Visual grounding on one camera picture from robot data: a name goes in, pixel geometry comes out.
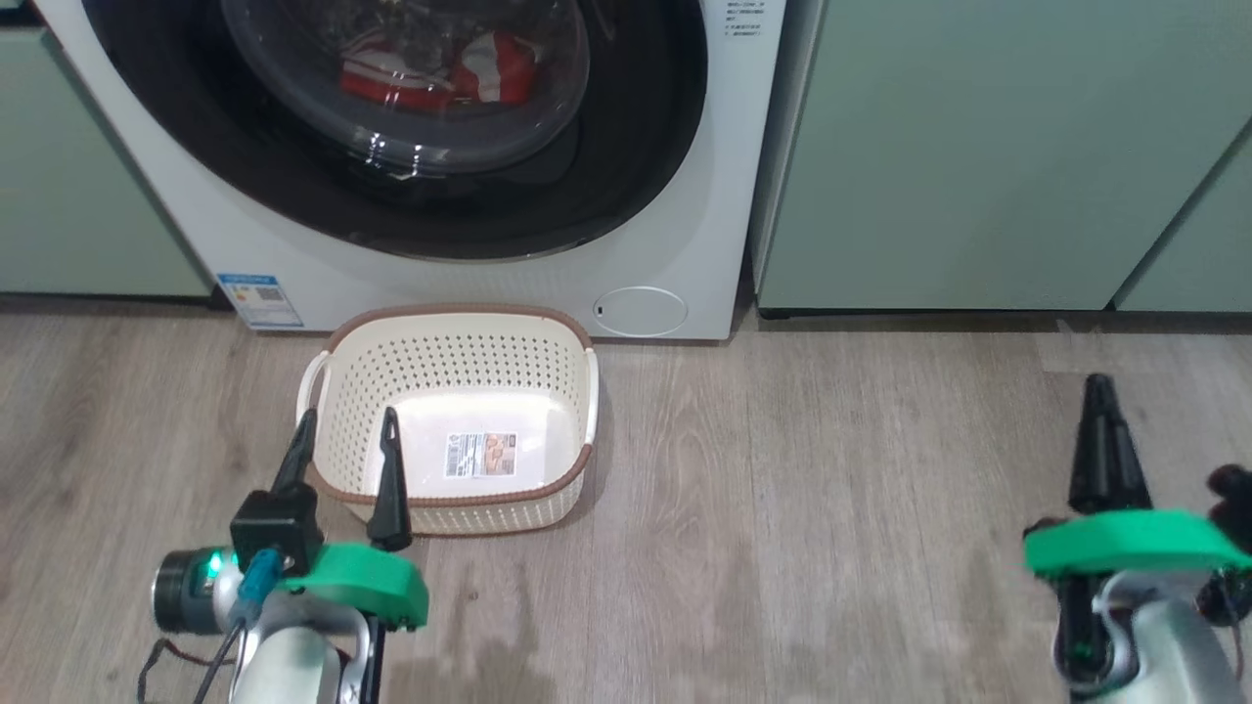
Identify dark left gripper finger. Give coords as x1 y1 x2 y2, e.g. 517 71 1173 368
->
272 409 319 495
367 407 414 553

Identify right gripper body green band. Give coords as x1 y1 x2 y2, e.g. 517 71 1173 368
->
1022 509 1252 690

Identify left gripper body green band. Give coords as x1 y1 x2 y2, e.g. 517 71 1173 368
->
152 544 429 633

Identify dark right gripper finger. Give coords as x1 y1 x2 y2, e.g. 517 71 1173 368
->
1103 375 1153 511
1068 374 1112 513

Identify red and white garment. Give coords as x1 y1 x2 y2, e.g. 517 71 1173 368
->
339 29 539 109

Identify paper label inside basket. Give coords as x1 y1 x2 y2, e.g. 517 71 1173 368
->
445 432 517 480

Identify cream perforated plastic laundry basket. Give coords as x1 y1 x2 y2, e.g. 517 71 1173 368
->
296 304 600 537

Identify white front-load washing machine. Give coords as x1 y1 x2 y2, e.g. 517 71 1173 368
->
34 0 788 341

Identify blue energy label sticker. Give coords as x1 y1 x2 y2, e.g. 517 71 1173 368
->
217 273 304 330

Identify round white filter cover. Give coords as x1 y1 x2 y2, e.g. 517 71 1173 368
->
594 286 690 339

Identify wide pale green cabinet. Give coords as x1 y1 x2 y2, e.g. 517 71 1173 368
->
748 0 1252 314

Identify pale green cabinet beside hinge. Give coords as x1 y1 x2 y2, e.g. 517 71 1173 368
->
0 24 214 297

